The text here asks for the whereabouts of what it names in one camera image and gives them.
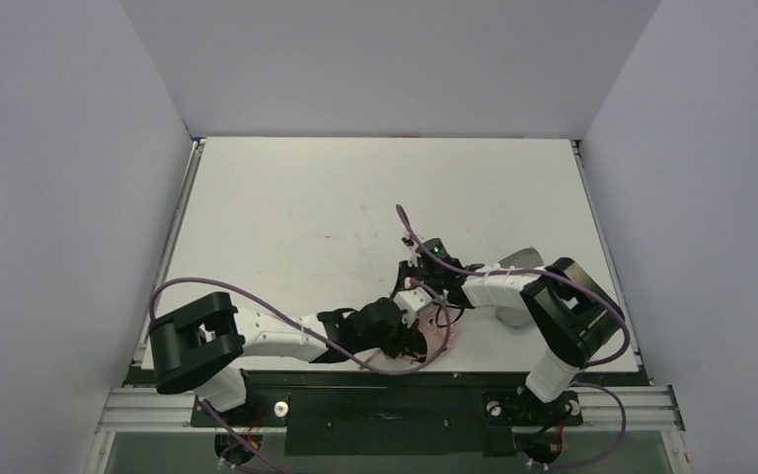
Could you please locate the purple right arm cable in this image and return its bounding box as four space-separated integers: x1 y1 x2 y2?
396 203 632 470

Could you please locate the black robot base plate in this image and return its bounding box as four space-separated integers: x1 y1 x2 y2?
123 369 651 459

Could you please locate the pink folding umbrella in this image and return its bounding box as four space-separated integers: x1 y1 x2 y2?
418 305 461 361

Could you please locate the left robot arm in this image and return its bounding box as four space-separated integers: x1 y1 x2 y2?
149 289 433 412

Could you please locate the grey umbrella sleeve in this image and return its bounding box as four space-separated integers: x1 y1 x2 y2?
494 247 544 331

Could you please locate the aluminium table frame rail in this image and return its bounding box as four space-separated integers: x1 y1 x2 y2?
82 136 206 473

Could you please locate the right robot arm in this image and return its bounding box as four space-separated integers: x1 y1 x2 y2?
395 237 631 426

